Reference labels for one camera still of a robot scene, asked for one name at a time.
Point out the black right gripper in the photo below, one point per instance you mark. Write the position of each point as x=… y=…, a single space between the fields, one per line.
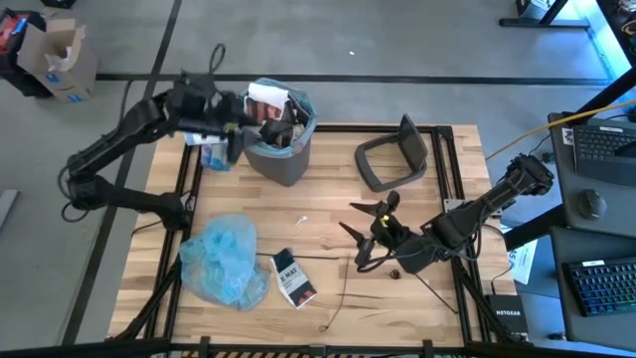
x=385 y=233

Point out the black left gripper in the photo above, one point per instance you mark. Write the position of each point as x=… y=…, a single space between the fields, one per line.
x=226 y=112

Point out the red black striped packaging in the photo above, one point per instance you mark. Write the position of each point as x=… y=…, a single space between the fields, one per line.
x=261 y=110

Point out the grey plastic trash bin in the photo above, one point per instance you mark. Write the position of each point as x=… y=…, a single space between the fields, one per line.
x=280 y=166

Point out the thin black stir stick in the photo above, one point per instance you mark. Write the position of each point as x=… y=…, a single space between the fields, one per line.
x=318 y=257

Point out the small white scrap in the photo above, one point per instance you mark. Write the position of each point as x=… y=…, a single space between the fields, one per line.
x=301 y=220

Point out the black printed mat packaging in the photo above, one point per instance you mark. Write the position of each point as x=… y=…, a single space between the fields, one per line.
x=290 y=278

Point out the thin brown stick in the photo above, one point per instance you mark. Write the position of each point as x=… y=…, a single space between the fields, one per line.
x=437 y=294

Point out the blue plastic bag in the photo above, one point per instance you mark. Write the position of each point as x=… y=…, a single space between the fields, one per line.
x=223 y=261

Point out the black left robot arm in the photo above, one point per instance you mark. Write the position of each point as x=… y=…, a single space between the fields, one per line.
x=124 y=129

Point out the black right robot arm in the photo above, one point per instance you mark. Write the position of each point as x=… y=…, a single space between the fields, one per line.
x=472 y=219

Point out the blue bin liner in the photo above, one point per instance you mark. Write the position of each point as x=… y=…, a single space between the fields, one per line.
x=309 y=117

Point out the grey bin swing lid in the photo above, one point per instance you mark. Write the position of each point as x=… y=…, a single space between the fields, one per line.
x=415 y=144

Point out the white printed paper sheet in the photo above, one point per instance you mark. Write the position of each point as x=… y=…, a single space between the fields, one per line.
x=522 y=258

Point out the black diagonal beam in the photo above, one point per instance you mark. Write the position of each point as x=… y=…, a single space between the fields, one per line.
x=536 y=229

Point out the grey desk top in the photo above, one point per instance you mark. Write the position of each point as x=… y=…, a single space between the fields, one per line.
x=561 y=298
x=566 y=199

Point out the open cardboard box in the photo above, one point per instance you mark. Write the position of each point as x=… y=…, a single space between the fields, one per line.
x=74 y=69

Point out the grey computer mouse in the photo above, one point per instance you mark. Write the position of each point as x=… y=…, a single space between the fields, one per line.
x=591 y=204

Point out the backlit black keyboard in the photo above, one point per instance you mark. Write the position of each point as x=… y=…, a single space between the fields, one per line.
x=603 y=286

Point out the dark grey keyboard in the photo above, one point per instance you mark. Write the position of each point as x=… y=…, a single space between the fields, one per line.
x=601 y=144

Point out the black floor stand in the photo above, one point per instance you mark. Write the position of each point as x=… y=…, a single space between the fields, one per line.
x=546 y=22

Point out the black crate with red items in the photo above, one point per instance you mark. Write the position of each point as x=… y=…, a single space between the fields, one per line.
x=10 y=64

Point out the white metal bracket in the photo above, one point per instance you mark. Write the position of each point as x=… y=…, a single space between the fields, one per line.
x=450 y=206

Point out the black network switch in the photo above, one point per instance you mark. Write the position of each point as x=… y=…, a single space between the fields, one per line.
x=507 y=315

